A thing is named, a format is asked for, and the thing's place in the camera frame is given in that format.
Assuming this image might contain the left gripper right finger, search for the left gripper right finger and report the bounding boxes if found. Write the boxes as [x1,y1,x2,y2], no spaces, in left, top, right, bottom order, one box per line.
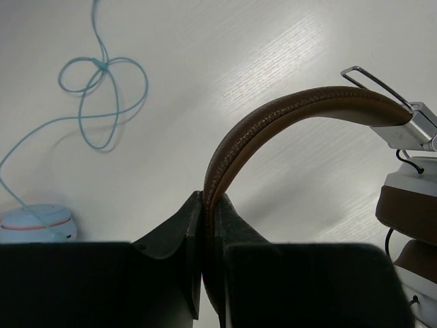
[214,197,415,327]

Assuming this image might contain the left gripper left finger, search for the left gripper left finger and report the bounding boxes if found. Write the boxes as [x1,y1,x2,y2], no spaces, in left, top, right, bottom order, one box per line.
[1,191,202,327]

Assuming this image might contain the black headphone cable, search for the black headphone cable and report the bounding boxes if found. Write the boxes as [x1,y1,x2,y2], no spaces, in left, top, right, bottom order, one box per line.
[384,148,425,305]

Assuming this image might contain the brown silver headphones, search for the brown silver headphones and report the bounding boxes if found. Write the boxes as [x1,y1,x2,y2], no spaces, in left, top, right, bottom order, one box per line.
[203,81,436,327]

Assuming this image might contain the blue headphone cable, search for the blue headphone cable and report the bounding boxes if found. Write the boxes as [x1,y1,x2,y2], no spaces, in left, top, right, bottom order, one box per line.
[0,0,150,240]

